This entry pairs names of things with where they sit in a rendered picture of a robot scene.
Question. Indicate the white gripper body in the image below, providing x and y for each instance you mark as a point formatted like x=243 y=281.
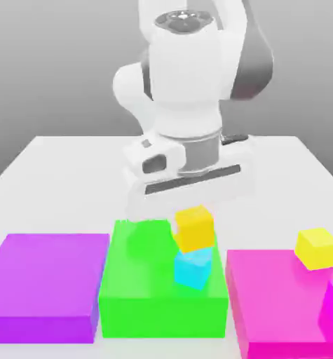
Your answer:
x=194 y=193

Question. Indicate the small orange cube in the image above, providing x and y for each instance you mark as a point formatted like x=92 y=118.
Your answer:
x=195 y=228

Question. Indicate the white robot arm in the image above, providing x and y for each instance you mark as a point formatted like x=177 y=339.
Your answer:
x=183 y=84

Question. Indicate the small cyan cube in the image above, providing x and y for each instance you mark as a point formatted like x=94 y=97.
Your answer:
x=192 y=269

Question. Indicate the small yellow cube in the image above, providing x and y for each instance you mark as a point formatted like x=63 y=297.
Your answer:
x=317 y=248

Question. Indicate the large green box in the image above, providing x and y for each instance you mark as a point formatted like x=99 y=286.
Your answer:
x=155 y=294

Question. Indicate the large pink box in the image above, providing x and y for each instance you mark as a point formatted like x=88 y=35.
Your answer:
x=278 y=303

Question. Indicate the large purple box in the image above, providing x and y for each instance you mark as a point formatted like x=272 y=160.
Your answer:
x=42 y=283

